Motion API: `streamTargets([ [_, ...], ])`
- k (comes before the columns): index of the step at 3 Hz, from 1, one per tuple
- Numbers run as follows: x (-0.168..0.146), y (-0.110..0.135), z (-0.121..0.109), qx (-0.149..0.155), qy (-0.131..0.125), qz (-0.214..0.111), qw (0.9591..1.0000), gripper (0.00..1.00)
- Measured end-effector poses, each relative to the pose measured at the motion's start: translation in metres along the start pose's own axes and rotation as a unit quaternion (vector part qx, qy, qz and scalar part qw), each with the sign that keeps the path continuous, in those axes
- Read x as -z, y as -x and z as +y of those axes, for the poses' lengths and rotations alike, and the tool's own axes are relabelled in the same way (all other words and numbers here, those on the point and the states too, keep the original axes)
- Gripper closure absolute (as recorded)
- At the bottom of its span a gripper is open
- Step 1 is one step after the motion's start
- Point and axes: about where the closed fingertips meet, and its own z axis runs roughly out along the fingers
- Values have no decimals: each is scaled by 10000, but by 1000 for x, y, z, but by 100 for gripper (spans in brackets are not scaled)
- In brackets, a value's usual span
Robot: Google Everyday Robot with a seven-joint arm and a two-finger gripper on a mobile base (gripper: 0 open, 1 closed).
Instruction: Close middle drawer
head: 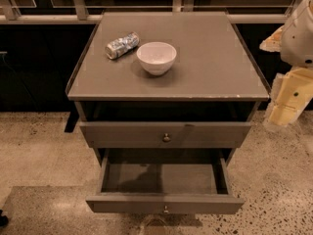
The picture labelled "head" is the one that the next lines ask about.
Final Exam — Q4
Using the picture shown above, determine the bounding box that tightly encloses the grey drawer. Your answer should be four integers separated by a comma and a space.
80, 121, 251, 148
86, 148, 244, 214

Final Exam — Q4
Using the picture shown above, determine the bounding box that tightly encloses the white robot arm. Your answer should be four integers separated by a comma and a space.
259, 0, 313, 126

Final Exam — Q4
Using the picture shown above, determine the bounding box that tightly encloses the grey wooden drawer cabinet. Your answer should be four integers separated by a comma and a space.
65, 11, 273, 168

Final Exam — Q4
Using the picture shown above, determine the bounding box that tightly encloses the grey top drawer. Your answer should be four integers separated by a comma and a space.
80, 121, 251, 148

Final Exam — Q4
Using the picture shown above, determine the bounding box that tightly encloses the white ceramic bowl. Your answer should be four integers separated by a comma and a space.
136, 42, 177, 76

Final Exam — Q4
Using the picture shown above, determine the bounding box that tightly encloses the metal window railing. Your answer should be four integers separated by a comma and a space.
0, 0, 302, 24

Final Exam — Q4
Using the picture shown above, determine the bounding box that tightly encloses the black object at floor edge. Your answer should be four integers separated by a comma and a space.
0, 210, 9, 226

